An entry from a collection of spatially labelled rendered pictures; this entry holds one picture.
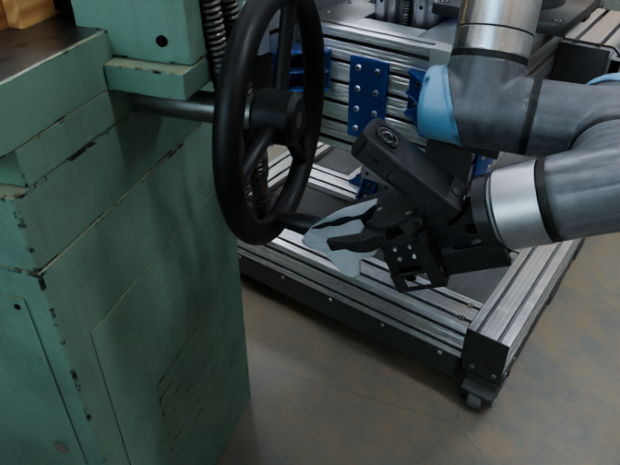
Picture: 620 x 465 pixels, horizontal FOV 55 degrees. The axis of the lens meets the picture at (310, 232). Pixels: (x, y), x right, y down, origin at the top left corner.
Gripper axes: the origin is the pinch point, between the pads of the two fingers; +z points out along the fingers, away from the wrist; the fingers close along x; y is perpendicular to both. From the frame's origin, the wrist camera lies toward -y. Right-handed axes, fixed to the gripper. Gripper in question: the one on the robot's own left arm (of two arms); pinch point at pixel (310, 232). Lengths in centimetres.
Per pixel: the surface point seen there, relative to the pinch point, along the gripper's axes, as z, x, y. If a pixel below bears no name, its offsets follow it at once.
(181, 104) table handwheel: 10.7, 5.2, -16.9
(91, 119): 15.6, -2.5, -20.6
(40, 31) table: 17.4, 0.1, -30.4
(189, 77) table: 5.8, 3.0, -19.5
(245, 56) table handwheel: -4.9, -1.7, -19.7
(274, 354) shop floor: 57, 38, 53
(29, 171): 15.3, -12.5, -20.1
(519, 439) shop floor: 6, 35, 80
